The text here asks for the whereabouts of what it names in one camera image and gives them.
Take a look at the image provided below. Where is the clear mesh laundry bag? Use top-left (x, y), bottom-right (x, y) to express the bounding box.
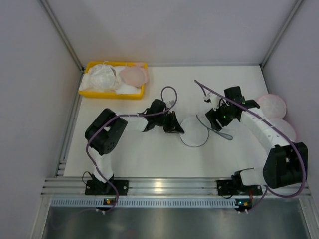
top-left (179, 113), bottom-right (235, 148)

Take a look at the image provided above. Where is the pink bra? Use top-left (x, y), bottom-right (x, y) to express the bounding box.
top-left (119, 63), bottom-right (149, 88)

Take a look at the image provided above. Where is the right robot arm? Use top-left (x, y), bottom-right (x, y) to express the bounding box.
top-left (204, 86), bottom-right (308, 190)

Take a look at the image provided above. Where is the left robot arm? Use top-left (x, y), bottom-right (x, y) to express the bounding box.
top-left (85, 99), bottom-right (185, 184)

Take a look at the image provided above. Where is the upper pink-trimmed laundry bag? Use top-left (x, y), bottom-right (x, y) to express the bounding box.
top-left (257, 94), bottom-right (287, 119)

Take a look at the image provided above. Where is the pink-trimmed laundry bag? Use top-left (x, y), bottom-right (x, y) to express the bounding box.
top-left (257, 94), bottom-right (287, 119)
top-left (269, 118), bottom-right (297, 142)

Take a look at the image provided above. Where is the lower pink-trimmed laundry bag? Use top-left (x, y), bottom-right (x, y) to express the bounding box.
top-left (269, 118), bottom-right (297, 142)

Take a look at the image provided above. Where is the white bra in bin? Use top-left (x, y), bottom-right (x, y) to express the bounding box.
top-left (79, 64), bottom-right (119, 92)
top-left (115, 66), bottom-right (141, 95)

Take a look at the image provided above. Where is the yellow plastic bin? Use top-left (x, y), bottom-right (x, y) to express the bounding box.
top-left (78, 61), bottom-right (147, 100)

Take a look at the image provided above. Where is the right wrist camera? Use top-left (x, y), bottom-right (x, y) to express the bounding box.
top-left (203, 94), bottom-right (216, 103)

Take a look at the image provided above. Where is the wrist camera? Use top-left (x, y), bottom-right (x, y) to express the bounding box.
top-left (165, 100), bottom-right (175, 108)
top-left (203, 94), bottom-right (216, 103)

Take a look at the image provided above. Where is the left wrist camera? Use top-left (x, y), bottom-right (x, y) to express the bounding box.
top-left (165, 100), bottom-right (175, 108)

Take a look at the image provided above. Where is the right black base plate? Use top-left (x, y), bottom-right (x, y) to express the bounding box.
top-left (216, 179), bottom-right (263, 197)

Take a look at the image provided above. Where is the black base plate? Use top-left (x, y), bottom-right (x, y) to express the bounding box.
top-left (85, 179), bottom-right (129, 196)
top-left (216, 179), bottom-right (263, 197)

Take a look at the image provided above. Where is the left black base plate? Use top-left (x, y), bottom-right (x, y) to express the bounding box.
top-left (85, 179), bottom-right (129, 196)

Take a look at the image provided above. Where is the right aluminium frame post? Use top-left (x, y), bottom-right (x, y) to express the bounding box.
top-left (259, 0), bottom-right (306, 70)

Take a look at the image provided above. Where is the aluminium frame post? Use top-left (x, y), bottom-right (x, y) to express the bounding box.
top-left (259, 0), bottom-right (306, 70)
top-left (39, 0), bottom-right (84, 73)

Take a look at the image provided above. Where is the aluminium front rail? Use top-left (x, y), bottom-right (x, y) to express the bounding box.
top-left (40, 176), bottom-right (312, 198)

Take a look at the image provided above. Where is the slotted white cable duct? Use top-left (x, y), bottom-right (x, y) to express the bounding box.
top-left (49, 198), bottom-right (252, 208)

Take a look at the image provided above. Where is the left aluminium frame post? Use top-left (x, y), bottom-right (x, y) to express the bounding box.
top-left (39, 0), bottom-right (84, 73)

